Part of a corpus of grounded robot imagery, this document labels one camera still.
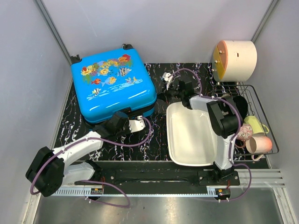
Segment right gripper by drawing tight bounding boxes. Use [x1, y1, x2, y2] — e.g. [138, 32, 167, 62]
[155, 81, 184, 104]

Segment blue fish-print suitcase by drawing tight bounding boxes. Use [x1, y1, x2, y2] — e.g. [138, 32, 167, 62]
[71, 44, 157, 128]

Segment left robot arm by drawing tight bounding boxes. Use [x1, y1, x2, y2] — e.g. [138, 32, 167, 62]
[25, 112, 129, 197]

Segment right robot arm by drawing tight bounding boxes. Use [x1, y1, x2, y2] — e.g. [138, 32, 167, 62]
[158, 79, 243, 185]

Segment white plastic basin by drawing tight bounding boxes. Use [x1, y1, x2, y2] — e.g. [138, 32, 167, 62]
[166, 96, 217, 167]

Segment cream cylindrical drawer box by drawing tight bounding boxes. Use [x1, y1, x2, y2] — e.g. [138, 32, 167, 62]
[212, 40, 257, 82]

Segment black bowl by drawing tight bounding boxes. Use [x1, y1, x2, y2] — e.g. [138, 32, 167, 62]
[233, 96, 248, 119]

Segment pink patterned mug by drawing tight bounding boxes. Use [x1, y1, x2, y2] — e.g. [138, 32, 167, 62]
[235, 124, 253, 148]

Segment yellow-green mug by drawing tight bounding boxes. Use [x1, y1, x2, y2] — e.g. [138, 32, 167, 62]
[244, 116, 269, 136]

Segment peach gradient mug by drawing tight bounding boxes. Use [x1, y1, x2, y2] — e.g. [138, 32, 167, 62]
[246, 136, 272, 161]

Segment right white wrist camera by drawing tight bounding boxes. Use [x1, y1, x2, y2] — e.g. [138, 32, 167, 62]
[161, 72, 173, 90]

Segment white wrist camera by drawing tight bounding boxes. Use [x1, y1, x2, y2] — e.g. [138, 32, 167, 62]
[129, 116, 145, 133]
[161, 72, 173, 90]

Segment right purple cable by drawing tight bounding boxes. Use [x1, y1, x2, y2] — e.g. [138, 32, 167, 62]
[170, 68, 252, 203]

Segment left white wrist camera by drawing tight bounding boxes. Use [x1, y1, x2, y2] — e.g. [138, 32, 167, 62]
[129, 116, 145, 133]

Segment black wire dish rack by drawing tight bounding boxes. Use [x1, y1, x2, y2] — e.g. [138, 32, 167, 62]
[212, 83, 280, 155]

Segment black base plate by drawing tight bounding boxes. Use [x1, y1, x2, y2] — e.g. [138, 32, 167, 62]
[74, 167, 241, 187]

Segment aluminium rail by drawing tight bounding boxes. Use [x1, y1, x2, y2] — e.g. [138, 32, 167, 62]
[50, 169, 287, 188]

